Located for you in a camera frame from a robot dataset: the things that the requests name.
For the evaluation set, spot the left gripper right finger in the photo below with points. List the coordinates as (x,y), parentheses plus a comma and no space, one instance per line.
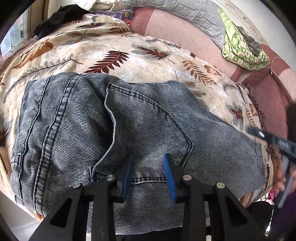
(174,174)

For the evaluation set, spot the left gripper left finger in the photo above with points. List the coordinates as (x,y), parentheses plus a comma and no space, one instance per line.
(124,177)

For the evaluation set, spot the blue denim pants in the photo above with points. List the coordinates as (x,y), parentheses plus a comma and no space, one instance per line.
(80,127)

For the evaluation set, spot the right hand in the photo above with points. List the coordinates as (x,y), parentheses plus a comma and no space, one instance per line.
(284,180)

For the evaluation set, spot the dark grey cloth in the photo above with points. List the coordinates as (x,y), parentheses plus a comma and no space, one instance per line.
(253,45)

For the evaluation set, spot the green patterned cloth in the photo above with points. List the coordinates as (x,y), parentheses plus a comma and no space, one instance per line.
(236,50)

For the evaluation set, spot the leaf print cream blanket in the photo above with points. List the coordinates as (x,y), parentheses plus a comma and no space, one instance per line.
(106,45)

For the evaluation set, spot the grey quilted blanket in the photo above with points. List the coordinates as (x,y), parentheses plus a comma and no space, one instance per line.
(203,14)

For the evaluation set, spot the black cloth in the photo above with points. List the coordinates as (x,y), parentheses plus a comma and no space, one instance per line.
(63,15)

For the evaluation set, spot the brown wooden door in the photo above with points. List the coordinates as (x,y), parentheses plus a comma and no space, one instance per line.
(18,20)

